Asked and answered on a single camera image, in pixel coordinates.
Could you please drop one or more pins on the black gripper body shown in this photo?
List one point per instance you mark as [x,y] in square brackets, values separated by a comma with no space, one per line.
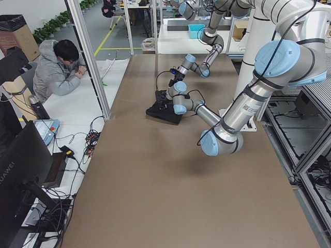
[163,94]
[171,82]

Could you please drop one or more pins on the black graphic t-shirt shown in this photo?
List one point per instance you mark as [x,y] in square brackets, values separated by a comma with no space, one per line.
[164,110]

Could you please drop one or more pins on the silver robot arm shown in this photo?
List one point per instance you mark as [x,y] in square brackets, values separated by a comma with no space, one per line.
[208,36]
[212,141]

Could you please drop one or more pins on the blue plastic bin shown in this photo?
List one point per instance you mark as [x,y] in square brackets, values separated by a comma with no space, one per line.
[195,30]

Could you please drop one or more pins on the person in grey jacket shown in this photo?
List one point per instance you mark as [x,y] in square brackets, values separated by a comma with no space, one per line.
[59,70]

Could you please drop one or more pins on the blue teach pendant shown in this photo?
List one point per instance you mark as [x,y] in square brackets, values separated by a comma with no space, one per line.
[47,129]

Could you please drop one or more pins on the black computer monitor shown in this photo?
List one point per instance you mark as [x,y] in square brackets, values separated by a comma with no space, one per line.
[24,169]

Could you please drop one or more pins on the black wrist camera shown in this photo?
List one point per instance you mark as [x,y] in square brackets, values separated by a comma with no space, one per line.
[174,71]

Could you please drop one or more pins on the green handled grabber tool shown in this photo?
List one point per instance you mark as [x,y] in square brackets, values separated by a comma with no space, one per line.
[109,65]

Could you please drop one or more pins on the aluminium frame post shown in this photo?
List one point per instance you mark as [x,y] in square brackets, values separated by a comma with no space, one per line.
[80,30]

